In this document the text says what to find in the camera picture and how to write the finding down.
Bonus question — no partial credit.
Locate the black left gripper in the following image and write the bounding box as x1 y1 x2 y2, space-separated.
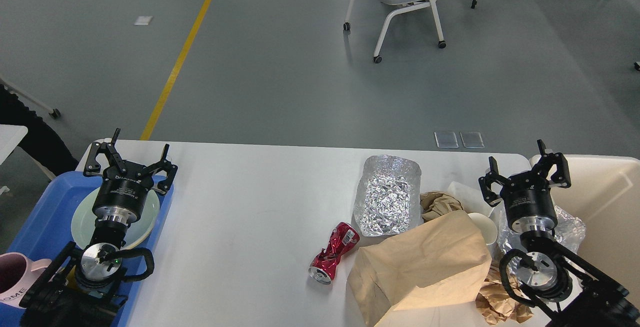
83 128 179 227

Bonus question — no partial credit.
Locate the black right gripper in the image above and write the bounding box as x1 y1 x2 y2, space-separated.
478 139 572 232

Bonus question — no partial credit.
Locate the green plate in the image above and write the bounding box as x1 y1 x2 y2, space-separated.
70 188 161 250

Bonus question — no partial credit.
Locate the brown paper bag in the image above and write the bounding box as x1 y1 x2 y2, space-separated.
347 210 492 327

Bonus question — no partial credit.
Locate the aluminium foil tray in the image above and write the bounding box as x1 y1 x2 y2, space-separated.
353 154 423 238

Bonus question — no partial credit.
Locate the pink HOME mug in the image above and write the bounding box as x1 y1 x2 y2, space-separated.
0 252 52 309

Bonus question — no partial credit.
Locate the dark teal mug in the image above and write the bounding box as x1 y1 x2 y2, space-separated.
65 267 80 291

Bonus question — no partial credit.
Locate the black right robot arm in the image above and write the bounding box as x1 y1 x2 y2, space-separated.
478 140 639 327

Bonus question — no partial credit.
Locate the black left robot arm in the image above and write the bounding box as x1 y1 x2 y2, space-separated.
19 129 178 327

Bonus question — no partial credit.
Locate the white paper cup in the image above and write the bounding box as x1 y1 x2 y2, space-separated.
467 212 498 246

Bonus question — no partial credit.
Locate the clear plastic wrap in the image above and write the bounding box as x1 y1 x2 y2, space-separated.
488 203 586 261

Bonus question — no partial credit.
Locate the beige plastic bin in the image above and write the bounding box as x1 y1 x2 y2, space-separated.
551 154 640 307

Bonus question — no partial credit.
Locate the crumpled brown paper upper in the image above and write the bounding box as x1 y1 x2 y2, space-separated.
419 191 466 223

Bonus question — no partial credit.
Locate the crumpled brown paper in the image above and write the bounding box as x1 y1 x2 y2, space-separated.
475 263 534 326
419 191 466 223

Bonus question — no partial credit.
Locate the dark seated figure left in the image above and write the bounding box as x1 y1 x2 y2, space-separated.
0 85 79 176

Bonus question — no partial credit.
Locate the crumpled brown paper lower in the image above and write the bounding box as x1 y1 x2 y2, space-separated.
475 263 534 326

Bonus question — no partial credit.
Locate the crushed red soda can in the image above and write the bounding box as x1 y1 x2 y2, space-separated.
308 222 361 285

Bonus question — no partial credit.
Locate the white table frame left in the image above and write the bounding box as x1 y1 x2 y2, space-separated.
0 74 62 120

